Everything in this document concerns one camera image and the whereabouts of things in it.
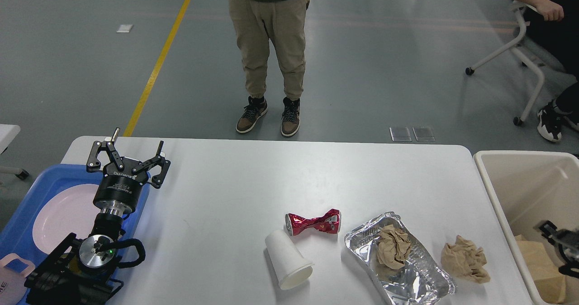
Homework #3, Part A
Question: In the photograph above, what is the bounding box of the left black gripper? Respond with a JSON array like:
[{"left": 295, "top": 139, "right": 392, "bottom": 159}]
[{"left": 86, "top": 127, "right": 171, "bottom": 214}]

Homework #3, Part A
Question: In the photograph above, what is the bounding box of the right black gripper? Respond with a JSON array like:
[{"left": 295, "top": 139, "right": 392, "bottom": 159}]
[{"left": 537, "top": 220, "right": 579, "bottom": 279}]

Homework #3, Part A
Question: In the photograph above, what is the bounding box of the brown paper bag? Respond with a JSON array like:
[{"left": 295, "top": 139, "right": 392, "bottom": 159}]
[{"left": 515, "top": 235, "right": 566, "bottom": 304}]

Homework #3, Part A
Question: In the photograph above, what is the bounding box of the pink plate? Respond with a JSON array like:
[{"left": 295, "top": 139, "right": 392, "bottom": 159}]
[{"left": 32, "top": 184, "right": 100, "bottom": 255}]

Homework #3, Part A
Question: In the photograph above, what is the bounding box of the pink HOME mug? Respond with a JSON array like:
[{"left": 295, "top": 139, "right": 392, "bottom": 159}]
[{"left": 0, "top": 253, "right": 36, "bottom": 305}]

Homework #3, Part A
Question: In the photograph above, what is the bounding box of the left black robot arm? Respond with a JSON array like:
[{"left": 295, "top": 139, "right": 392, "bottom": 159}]
[{"left": 24, "top": 128, "right": 171, "bottom": 305}]

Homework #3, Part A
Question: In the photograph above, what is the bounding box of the beige plastic bin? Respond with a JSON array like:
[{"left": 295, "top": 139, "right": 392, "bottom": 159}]
[{"left": 474, "top": 151, "right": 579, "bottom": 305}]

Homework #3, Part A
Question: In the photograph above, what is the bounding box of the crumpled brown paper ball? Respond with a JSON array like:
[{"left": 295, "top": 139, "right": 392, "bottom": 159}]
[
  {"left": 441, "top": 235, "right": 491, "bottom": 284},
  {"left": 377, "top": 224, "right": 412, "bottom": 270}
]

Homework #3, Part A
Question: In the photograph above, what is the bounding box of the white side table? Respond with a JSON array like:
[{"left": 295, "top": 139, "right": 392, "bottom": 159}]
[{"left": 0, "top": 124, "right": 29, "bottom": 181}]

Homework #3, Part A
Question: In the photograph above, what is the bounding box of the blue plastic tray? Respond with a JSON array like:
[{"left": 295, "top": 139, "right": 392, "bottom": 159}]
[{"left": 1, "top": 165, "right": 148, "bottom": 268}]

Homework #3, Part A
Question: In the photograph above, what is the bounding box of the aluminium foil tray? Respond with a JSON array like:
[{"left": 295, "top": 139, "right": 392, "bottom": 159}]
[{"left": 345, "top": 212, "right": 456, "bottom": 305}]

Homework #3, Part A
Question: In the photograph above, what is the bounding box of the white paper cup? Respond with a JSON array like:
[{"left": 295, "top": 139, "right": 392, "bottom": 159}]
[{"left": 265, "top": 229, "right": 314, "bottom": 290}]

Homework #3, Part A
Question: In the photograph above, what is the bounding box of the person in khaki trousers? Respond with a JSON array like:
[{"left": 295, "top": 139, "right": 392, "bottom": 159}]
[{"left": 228, "top": 0, "right": 310, "bottom": 137}]

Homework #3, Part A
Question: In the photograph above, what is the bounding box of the crushed red can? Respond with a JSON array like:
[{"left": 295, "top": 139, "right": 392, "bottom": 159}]
[{"left": 284, "top": 209, "right": 342, "bottom": 236}]

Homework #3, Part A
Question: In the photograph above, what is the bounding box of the white office chair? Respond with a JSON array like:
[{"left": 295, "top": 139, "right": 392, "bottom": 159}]
[{"left": 465, "top": 0, "right": 567, "bottom": 126}]

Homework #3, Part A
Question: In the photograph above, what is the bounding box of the person in dark trousers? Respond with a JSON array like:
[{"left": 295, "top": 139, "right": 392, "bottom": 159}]
[{"left": 517, "top": 0, "right": 579, "bottom": 143}]

